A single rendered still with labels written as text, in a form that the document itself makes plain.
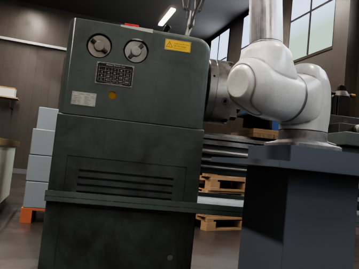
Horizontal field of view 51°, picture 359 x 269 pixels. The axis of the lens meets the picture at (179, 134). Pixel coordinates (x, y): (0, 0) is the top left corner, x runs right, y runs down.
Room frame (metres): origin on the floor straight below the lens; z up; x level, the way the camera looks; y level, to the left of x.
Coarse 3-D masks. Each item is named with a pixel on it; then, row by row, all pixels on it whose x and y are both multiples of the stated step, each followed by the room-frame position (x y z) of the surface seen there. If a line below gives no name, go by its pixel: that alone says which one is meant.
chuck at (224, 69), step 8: (224, 64) 1.72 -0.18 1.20; (232, 64) 1.75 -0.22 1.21; (224, 72) 1.69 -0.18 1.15; (224, 80) 1.67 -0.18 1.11; (224, 88) 1.67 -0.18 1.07; (216, 96) 1.67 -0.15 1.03; (224, 96) 1.68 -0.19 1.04; (216, 104) 1.69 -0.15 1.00; (232, 104) 1.70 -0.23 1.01; (216, 112) 1.72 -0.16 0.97; (224, 112) 1.72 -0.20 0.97; (216, 120) 1.77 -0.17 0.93
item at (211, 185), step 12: (204, 180) 5.02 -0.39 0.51; (216, 180) 4.19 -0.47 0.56; (228, 180) 4.69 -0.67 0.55; (240, 180) 4.42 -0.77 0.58; (204, 192) 4.18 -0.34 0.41; (216, 192) 4.23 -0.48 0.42; (228, 192) 4.34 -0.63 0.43; (240, 192) 4.47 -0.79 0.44; (204, 216) 4.14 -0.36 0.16; (216, 216) 4.24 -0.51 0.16; (228, 216) 4.34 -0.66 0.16; (204, 228) 4.16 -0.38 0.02; (216, 228) 4.24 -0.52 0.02; (228, 228) 4.33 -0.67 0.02; (240, 228) 4.45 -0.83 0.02
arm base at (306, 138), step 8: (280, 136) 1.19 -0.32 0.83; (288, 136) 1.16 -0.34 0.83; (296, 136) 1.15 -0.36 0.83; (304, 136) 1.14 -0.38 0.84; (312, 136) 1.14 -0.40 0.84; (320, 136) 1.14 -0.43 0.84; (264, 144) 1.26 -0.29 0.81; (272, 144) 1.22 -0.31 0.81; (280, 144) 1.18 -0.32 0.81; (288, 144) 1.13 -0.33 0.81; (296, 144) 1.10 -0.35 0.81; (304, 144) 1.12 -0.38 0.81; (312, 144) 1.13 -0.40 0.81; (320, 144) 1.14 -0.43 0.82; (328, 144) 1.16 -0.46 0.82
